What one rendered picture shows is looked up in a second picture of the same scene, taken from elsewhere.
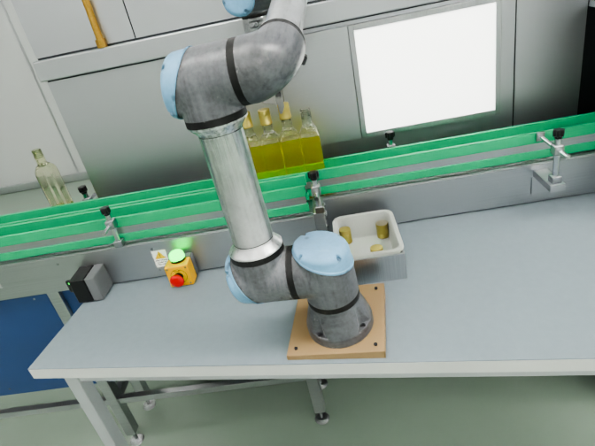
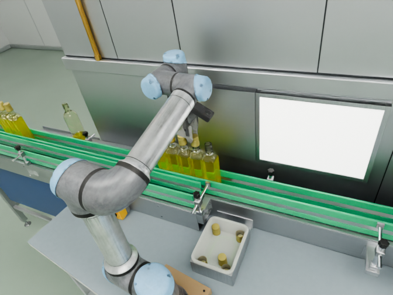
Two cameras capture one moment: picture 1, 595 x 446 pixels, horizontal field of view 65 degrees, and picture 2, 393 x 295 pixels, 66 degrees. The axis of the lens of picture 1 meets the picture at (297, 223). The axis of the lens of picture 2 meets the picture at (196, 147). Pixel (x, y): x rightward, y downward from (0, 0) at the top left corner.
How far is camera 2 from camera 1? 0.74 m
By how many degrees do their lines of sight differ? 23
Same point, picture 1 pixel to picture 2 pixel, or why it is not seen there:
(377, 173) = (250, 198)
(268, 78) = (103, 212)
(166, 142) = (134, 119)
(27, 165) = not seen: hidden behind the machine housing
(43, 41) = (68, 46)
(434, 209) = (285, 232)
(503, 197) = (338, 247)
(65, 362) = (42, 247)
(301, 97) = (217, 125)
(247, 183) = (106, 240)
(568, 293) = not seen: outside the picture
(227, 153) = (91, 226)
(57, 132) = not seen: hidden behind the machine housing
